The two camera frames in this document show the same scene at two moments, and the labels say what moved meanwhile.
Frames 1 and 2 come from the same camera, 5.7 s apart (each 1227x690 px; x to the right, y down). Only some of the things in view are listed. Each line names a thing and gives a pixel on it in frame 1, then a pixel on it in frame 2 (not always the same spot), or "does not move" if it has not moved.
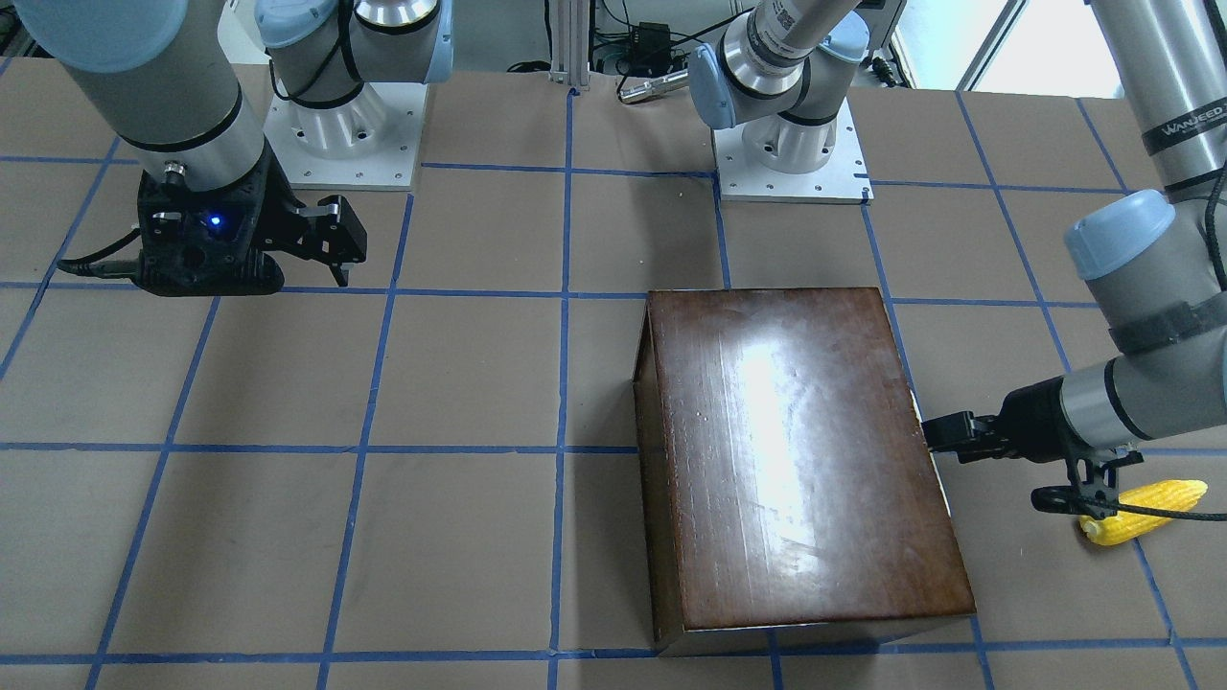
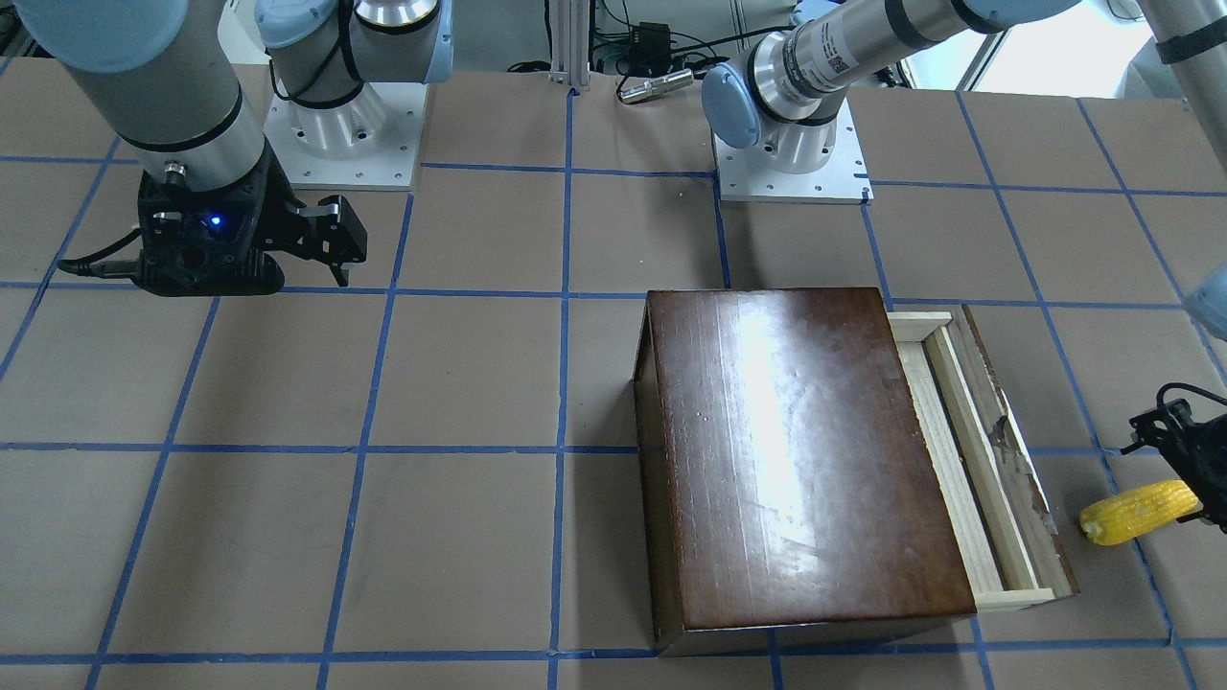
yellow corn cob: (1127, 523) does not move
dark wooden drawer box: (791, 499) does not move
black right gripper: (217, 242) does not move
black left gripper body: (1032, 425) → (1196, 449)
